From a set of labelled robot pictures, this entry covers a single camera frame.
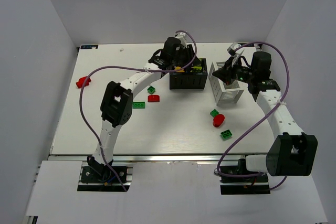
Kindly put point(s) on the aluminium table front rail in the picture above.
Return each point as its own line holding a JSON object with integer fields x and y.
{"x": 143, "y": 158}

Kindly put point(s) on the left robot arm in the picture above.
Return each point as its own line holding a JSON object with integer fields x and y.
{"x": 117, "y": 103}

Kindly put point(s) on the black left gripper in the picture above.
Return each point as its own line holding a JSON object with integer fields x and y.
{"x": 188, "y": 54}

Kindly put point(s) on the white two-slot container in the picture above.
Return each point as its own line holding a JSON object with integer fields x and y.
{"x": 223, "y": 94}

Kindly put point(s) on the blue table label left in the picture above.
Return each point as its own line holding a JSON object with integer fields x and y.
{"x": 86, "y": 47}

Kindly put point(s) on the orange rounded lego brick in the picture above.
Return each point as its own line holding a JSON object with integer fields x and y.
{"x": 178, "y": 70}

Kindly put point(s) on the dark green long lego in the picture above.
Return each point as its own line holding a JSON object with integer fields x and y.
{"x": 139, "y": 105}

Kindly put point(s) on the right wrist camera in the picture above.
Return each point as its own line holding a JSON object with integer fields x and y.
{"x": 235, "y": 51}

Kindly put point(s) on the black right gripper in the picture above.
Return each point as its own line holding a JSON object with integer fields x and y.
{"x": 230, "y": 69}

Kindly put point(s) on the red rounded lego brick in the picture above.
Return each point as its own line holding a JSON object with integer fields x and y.
{"x": 153, "y": 98}

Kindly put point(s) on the red arch lego brick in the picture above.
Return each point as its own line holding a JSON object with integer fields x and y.
{"x": 82, "y": 82}

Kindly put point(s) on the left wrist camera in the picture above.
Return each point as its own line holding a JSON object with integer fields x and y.
{"x": 182, "y": 37}

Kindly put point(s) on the red round lego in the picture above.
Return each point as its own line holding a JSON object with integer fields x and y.
{"x": 218, "y": 120}

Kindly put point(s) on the dark green lego near red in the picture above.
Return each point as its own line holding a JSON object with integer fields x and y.
{"x": 214, "y": 113}

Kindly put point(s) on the black two-slot container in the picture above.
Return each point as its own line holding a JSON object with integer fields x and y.
{"x": 186, "y": 81}

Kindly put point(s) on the dark green small square lego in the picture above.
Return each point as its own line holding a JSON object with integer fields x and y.
{"x": 151, "y": 90}

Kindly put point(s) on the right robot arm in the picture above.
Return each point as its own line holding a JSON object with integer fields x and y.
{"x": 293, "y": 151}

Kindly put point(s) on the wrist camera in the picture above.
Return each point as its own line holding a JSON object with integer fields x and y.
{"x": 235, "y": 51}
{"x": 182, "y": 37}

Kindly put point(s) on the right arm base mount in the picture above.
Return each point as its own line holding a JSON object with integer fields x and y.
{"x": 257, "y": 185}

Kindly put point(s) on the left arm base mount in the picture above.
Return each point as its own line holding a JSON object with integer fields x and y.
{"x": 90, "y": 181}

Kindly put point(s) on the dark green lego front right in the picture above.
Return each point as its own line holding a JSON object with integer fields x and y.
{"x": 226, "y": 134}

